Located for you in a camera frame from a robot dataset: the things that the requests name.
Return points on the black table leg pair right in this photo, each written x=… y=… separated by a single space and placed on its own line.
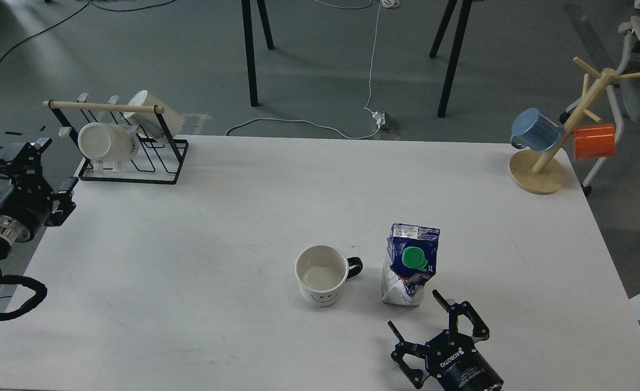
x=453 y=60

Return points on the cream mug rear on rack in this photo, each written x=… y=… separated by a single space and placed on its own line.
x=149 y=122

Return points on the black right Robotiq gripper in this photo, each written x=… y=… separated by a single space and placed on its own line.
x=461 y=364

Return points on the white smiley mug black handle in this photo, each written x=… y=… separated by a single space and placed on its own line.
x=321 y=272

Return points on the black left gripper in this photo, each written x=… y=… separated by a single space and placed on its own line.
x=25 y=206

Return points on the blue mug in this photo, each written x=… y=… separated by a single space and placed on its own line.
x=532 y=129

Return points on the black wire cup rack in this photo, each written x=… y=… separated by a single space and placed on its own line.
x=155 y=163

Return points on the cream mug front on rack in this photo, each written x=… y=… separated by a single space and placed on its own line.
x=103 y=142

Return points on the blue white milk carton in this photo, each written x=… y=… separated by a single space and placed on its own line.
x=409 y=263

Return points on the orange mug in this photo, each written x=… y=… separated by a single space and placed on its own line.
x=594 y=141

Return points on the wooden mug tree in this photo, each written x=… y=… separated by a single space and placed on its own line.
x=541 y=173

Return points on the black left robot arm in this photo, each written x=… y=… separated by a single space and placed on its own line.
x=39 y=289

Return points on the cream mug on rack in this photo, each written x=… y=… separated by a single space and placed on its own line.
x=149 y=122
x=103 y=142

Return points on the white power strip plug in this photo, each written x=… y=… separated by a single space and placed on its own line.
x=384 y=121

